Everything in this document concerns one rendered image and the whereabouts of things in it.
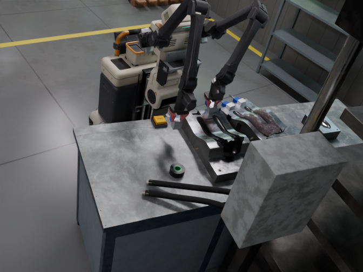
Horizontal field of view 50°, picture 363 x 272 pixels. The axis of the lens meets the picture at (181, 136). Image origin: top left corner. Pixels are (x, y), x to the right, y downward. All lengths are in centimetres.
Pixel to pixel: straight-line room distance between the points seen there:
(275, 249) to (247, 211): 58
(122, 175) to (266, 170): 94
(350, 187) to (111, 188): 107
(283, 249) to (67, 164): 185
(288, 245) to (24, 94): 276
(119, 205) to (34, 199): 117
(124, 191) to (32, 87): 225
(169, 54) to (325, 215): 132
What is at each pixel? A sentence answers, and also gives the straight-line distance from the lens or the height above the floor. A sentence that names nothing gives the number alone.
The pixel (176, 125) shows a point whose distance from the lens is 213.
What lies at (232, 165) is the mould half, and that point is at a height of 86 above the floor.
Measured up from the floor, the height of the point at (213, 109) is 92.
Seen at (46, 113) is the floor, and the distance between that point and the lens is 364.
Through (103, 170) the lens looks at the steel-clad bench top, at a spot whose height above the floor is 80.
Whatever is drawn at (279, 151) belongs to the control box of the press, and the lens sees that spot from 130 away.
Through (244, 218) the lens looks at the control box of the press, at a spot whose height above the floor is 121.
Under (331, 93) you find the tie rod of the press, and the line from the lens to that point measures 152.
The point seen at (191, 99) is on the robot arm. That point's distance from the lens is 196.
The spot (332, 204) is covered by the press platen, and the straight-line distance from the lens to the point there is 190.
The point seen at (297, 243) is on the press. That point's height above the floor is 78.
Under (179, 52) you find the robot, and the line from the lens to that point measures 250.
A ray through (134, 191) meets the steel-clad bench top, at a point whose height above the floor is 80.
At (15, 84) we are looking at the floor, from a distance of 401.
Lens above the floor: 225
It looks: 39 degrees down
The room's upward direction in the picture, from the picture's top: 14 degrees clockwise
